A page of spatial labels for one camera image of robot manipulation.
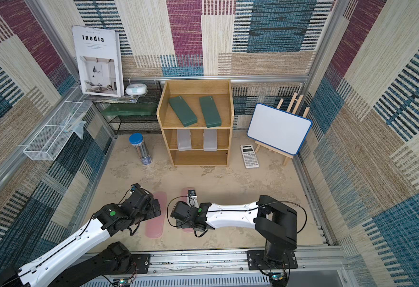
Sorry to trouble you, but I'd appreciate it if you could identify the wooden easel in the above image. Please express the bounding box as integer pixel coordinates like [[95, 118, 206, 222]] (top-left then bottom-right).
[[255, 93, 309, 166]]

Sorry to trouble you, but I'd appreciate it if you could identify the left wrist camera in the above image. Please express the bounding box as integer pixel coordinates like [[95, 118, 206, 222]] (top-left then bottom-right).
[[122, 183, 153, 218]]

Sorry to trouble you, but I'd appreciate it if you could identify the clear pencil tube blue label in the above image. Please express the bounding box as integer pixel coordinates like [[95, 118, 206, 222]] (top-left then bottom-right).
[[129, 133, 152, 165]]

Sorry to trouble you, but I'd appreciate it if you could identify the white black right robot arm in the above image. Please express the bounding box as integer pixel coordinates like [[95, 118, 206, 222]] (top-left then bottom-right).
[[168, 195, 299, 268]]

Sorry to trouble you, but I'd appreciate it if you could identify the aluminium front rail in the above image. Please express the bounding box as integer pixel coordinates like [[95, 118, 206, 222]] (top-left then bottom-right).
[[86, 246, 358, 287]]

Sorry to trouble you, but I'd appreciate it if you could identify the small whiteboard blue frame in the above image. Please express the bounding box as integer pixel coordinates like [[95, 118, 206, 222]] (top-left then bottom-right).
[[247, 104, 312, 155]]

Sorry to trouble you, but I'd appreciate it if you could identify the green tray on rack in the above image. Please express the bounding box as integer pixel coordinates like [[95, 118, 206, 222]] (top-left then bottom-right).
[[101, 104, 158, 116]]

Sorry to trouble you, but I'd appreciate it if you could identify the wooden three-tier shelf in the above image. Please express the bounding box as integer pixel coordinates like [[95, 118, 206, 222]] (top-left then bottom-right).
[[156, 79, 235, 167]]

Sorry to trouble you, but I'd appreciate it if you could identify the black wire mesh rack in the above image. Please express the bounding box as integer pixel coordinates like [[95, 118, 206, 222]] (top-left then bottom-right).
[[94, 81, 162, 135]]

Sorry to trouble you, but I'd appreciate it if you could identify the white wire basket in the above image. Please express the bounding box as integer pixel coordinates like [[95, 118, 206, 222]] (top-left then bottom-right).
[[24, 100, 92, 161]]

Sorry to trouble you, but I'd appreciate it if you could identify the Inedia magazine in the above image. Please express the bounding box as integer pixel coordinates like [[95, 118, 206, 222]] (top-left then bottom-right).
[[72, 26, 125, 98]]

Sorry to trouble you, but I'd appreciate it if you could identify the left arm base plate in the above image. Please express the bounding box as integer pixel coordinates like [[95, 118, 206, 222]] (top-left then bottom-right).
[[126, 254, 151, 275]]

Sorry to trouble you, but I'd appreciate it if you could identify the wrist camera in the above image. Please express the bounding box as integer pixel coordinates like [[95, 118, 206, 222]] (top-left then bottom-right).
[[187, 189, 198, 206], [122, 183, 153, 218]]

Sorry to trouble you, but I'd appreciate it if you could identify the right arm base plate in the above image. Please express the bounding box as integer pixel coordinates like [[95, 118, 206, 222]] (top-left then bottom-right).
[[246, 250, 298, 271]]

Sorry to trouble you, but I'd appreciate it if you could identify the green pencil case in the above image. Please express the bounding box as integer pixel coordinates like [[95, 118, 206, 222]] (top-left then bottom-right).
[[169, 96, 198, 127], [199, 96, 222, 128]]

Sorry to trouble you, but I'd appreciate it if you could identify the white round device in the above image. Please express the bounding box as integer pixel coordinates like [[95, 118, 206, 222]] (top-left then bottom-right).
[[125, 83, 148, 96]]

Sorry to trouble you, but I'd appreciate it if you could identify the pink pencil case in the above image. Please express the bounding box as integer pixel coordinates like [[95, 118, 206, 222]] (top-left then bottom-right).
[[145, 191, 167, 239], [182, 187, 195, 233]]

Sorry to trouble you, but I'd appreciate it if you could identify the white calculator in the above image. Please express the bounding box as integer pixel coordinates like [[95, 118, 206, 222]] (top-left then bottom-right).
[[240, 145, 260, 169]]

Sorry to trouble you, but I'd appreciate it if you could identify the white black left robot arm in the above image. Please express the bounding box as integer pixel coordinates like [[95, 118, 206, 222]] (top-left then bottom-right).
[[0, 196, 161, 287]]

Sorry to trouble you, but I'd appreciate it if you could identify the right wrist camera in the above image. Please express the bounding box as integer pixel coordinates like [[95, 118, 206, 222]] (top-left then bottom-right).
[[187, 189, 198, 206]]

